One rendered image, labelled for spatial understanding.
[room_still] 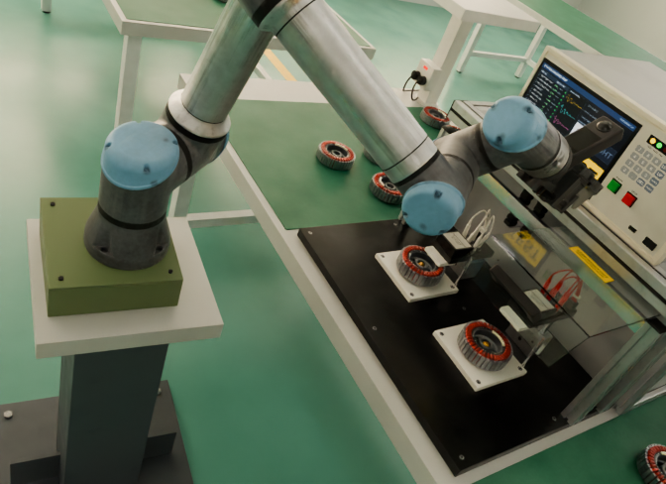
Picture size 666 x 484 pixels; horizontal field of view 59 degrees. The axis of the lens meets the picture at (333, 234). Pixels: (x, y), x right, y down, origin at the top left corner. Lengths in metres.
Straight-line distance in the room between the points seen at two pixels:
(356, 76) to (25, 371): 1.50
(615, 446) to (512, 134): 0.77
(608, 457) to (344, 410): 0.98
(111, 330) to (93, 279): 0.10
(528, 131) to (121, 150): 0.61
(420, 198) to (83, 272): 0.61
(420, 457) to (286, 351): 1.12
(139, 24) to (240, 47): 1.32
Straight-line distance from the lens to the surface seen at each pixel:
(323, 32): 0.75
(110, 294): 1.10
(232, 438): 1.90
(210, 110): 1.03
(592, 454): 1.33
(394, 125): 0.75
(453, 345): 1.27
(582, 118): 1.25
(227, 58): 0.97
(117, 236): 1.07
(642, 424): 1.49
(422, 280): 1.34
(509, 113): 0.84
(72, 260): 1.11
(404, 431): 1.12
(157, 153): 0.99
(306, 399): 2.04
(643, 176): 1.19
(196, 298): 1.18
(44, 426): 1.86
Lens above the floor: 1.59
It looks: 36 degrees down
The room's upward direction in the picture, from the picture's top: 22 degrees clockwise
